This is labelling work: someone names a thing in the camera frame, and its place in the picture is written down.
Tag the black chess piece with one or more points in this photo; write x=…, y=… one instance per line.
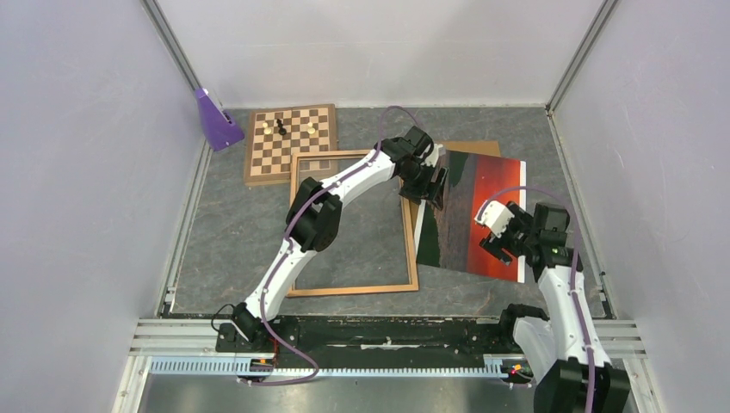
x=281, y=128

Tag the red sunset photo print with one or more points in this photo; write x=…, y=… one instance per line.
x=448, y=238

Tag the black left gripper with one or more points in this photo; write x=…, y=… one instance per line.
x=428, y=190

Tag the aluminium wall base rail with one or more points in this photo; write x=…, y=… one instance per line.
x=167, y=295

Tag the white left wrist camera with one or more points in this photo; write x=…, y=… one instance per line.
x=433, y=158

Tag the wooden picture frame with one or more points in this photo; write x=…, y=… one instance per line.
x=333, y=157

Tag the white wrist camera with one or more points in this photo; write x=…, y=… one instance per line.
x=433, y=158
x=495, y=216

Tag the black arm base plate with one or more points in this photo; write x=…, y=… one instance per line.
x=314, y=335

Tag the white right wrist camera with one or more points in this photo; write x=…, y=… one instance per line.
x=495, y=216

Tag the purple wedge stand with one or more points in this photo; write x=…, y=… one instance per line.
x=220, y=129

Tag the wooden chessboard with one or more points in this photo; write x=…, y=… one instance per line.
x=268, y=158

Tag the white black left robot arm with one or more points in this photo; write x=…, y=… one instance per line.
x=313, y=220

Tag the brown cardboard backing board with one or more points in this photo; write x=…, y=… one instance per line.
x=490, y=148

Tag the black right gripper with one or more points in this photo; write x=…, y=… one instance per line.
x=494, y=248

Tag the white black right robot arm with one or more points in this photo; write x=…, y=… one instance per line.
x=571, y=369

